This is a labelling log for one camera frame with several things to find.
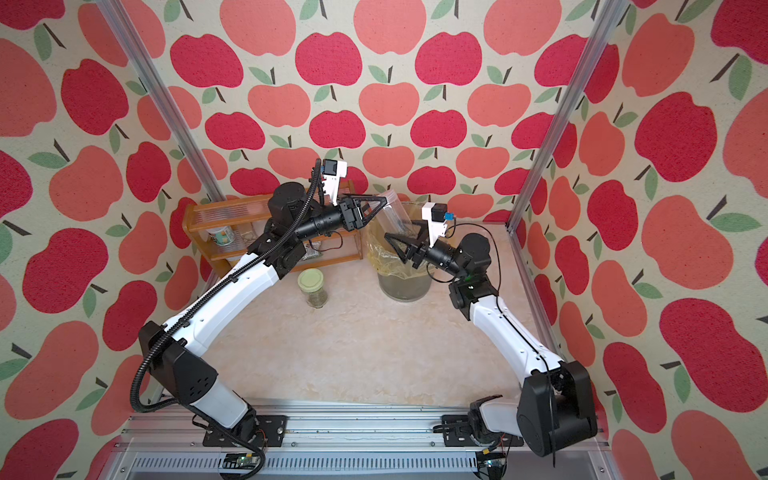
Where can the green label cup on shelf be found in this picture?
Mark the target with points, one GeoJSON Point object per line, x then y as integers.
{"type": "Point", "coordinates": [221, 236]}

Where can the small glass jar on shelf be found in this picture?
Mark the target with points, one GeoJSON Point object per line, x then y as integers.
{"type": "Point", "coordinates": [247, 235]}

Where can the wooden spice rack shelf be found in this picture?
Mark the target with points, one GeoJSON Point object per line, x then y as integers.
{"type": "Point", "coordinates": [253, 212]}

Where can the left aluminium frame post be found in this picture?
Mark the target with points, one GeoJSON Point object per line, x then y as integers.
{"type": "Point", "coordinates": [127, 35]}

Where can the right aluminium frame post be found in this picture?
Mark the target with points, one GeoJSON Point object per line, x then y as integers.
{"type": "Point", "coordinates": [607, 21]}

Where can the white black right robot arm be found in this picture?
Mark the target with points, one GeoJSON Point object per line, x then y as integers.
{"type": "Point", "coordinates": [555, 408]}

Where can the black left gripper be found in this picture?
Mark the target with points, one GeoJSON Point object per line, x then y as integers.
{"type": "Point", "coordinates": [352, 205]}

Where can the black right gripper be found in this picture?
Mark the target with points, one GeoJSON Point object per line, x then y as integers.
{"type": "Point", "coordinates": [420, 252]}

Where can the packet on lower shelf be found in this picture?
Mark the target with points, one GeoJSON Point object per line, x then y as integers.
{"type": "Point", "coordinates": [311, 253]}

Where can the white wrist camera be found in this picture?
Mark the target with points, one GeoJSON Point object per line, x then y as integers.
{"type": "Point", "coordinates": [437, 218]}
{"type": "Point", "coordinates": [333, 171]}

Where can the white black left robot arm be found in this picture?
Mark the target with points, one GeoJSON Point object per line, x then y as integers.
{"type": "Point", "coordinates": [173, 370]}

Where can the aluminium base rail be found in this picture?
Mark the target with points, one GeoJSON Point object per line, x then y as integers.
{"type": "Point", "coordinates": [322, 440]}

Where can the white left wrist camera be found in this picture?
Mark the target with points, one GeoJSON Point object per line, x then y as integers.
{"type": "Point", "coordinates": [333, 171]}

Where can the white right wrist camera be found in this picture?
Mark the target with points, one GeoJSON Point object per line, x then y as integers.
{"type": "Point", "coordinates": [437, 218]}

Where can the clear jar with mung beans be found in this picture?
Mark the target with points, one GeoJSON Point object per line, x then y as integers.
{"type": "Point", "coordinates": [394, 218]}

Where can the second jar behind left arm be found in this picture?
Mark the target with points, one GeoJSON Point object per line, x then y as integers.
{"type": "Point", "coordinates": [311, 283]}

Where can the aluminium frame post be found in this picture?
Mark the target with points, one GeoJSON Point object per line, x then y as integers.
{"type": "Point", "coordinates": [607, 21]}
{"type": "Point", "coordinates": [127, 35]}

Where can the yellow plastic bin liner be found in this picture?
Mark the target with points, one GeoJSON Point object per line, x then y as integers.
{"type": "Point", "coordinates": [381, 255]}

